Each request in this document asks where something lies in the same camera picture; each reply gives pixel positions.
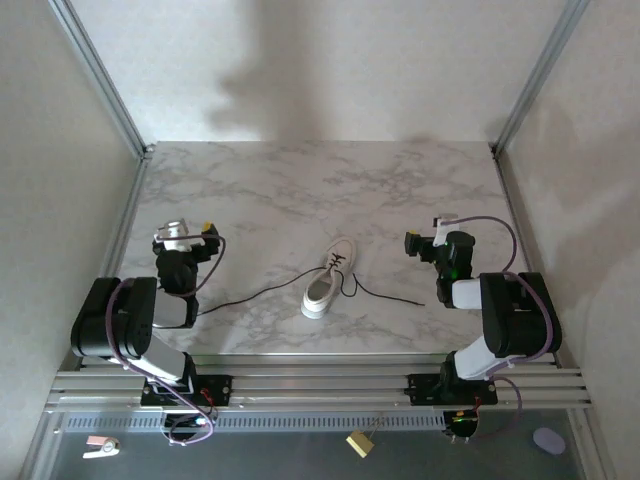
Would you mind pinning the white sneaker with black laces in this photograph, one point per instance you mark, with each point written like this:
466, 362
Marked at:
280, 287

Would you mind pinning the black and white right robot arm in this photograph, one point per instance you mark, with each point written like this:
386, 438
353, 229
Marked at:
520, 320

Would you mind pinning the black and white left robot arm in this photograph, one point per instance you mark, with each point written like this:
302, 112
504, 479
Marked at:
125, 325

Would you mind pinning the base electronics board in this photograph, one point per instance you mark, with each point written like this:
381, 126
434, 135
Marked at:
192, 422
462, 424

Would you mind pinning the pink and white clip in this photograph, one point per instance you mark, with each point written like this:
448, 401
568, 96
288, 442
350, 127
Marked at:
102, 446

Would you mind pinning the brass padlock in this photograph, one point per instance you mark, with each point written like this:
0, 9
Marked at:
361, 442

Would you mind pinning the purple oval object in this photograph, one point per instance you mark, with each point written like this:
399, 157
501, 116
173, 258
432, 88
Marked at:
548, 441

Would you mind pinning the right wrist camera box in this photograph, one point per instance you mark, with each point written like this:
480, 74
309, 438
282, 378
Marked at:
442, 231

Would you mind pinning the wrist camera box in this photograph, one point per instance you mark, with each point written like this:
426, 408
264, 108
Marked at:
172, 233
442, 231

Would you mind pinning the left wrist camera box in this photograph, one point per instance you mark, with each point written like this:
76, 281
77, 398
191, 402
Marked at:
172, 233

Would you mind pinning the aluminium side rail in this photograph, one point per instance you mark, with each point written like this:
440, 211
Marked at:
122, 240
517, 225

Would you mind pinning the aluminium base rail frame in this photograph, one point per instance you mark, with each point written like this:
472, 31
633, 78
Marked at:
320, 385

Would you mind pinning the aluminium corner post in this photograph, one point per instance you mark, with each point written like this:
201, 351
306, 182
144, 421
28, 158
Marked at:
100, 75
540, 75

